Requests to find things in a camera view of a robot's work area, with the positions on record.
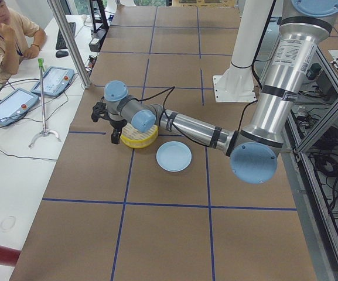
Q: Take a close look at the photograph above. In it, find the black computer mouse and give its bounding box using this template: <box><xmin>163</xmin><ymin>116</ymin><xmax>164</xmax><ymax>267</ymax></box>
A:
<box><xmin>55</xmin><ymin>50</ymin><xmax>69</xmax><ymax>58</ymax></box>

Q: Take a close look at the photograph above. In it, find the far blue teach pendant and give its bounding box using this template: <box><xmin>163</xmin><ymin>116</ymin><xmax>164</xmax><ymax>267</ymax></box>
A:
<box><xmin>43</xmin><ymin>66</ymin><xmax>75</xmax><ymax>97</ymax></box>

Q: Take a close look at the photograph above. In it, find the yellow steamer basket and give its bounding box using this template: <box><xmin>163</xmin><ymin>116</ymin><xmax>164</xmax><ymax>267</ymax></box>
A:
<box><xmin>120</xmin><ymin>124</ymin><xmax>159</xmax><ymax>149</ymax></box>

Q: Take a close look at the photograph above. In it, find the aluminium frame post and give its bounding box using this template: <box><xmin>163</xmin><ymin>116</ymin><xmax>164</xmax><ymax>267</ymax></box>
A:
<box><xmin>47</xmin><ymin>0</ymin><xmax>91</xmax><ymax>89</ymax></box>

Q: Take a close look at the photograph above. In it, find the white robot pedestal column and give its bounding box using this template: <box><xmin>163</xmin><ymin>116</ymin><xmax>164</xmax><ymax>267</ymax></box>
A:
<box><xmin>213</xmin><ymin>0</ymin><xmax>275</xmax><ymax>102</ymax></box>

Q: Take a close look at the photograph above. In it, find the black stand frame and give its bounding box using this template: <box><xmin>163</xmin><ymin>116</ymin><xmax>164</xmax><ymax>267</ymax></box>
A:
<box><xmin>88</xmin><ymin>0</ymin><xmax>109</xmax><ymax>33</ymax></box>

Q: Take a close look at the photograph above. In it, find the silver reacher grabber stick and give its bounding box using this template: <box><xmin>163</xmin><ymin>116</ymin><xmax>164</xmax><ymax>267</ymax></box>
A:
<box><xmin>28</xmin><ymin>58</ymin><xmax>62</xmax><ymax>149</ymax></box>

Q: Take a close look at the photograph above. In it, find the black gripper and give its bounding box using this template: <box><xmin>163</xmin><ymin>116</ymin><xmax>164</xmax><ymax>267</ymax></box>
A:
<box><xmin>110</xmin><ymin>120</ymin><xmax>125</xmax><ymax>145</ymax></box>

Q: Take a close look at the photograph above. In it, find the black keyboard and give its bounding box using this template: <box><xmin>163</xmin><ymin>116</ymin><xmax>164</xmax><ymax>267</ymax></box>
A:
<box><xmin>55</xmin><ymin>22</ymin><xmax>77</xmax><ymax>50</ymax></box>

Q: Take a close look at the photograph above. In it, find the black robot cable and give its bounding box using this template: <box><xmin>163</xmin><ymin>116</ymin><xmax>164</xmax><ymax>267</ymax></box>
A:
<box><xmin>139</xmin><ymin>85</ymin><xmax>260</xmax><ymax>147</ymax></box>

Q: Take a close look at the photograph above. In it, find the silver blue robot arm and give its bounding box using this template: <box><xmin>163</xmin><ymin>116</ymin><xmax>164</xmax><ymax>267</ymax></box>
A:
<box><xmin>102</xmin><ymin>1</ymin><xmax>338</xmax><ymax>184</ymax></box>

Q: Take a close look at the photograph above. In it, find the near blue teach pendant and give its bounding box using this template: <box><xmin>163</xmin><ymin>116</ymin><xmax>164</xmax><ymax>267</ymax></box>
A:
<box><xmin>0</xmin><ymin>88</ymin><xmax>39</xmax><ymax>126</ymax></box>

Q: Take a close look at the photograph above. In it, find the seated man in beige shirt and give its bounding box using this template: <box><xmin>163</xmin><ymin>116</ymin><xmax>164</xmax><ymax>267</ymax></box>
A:
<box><xmin>0</xmin><ymin>1</ymin><xmax>46</xmax><ymax>84</ymax></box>

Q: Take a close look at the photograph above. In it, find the light blue plate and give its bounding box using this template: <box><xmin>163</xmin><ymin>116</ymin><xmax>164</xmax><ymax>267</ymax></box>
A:
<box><xmin>156</xmin><ymin>141</ymin><xmax>192</xmax><ymax>172</ymax></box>

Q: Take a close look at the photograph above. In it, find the blue teach pendant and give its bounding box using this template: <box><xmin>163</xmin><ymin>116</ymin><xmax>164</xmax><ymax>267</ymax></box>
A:
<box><xmin>0</xmin><ymin>88</ymin><xmax>39</xmax><ymax>126</ymax></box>
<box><xmin>43</xmin><ymin>66</ymin><xmax>75</xmax><ymax>97</ymax></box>

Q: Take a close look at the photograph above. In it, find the black power adapter box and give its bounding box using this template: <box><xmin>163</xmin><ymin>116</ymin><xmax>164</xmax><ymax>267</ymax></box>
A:
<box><xmin>88</xmin><ymin>29</ymin><xmax>107</xmax><ymax>52</ymax></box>

